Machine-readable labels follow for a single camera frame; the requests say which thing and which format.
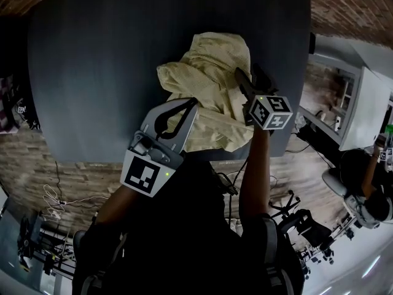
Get black bag with white cords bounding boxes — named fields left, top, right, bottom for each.
left=15, top=103, right=41, bottom=131

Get grey backpack strap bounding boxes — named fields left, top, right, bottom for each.
left=260, top=216, right=296, bottom=295
left=80, top=232, right=127, bottom=295

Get black equipment stand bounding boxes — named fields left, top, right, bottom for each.
left=17, top=210, right=77, bottom=277

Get person's right forearm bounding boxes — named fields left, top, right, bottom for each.
left=238, top=127, right=273, bottom=227

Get white cable bundle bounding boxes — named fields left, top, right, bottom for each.
left=41, top=183, right=111, bottom=224

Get person's left forearm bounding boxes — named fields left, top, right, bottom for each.
left=95, top=183, right=149, bottom=227

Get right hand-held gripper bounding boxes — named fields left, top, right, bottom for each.
left=235, top=63, right=294, bottom=132

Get thin black floor cable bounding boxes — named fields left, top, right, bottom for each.
left=53, top=160, right=63, bottom=203

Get white desk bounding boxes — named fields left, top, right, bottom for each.
left=299, top=35, right=393, bottom=152

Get cream yellow clothes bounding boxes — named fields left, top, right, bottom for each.
left=156, top=31, right=256, bottom=153

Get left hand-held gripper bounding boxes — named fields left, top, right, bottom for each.
left=119, top=98, right=201, bottom=199

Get person's black shirt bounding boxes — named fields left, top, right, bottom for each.
left=72, top=155, right=305, bottom=295

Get black mesh office chair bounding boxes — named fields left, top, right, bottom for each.
left=270, top=189, right=334, bottom=258

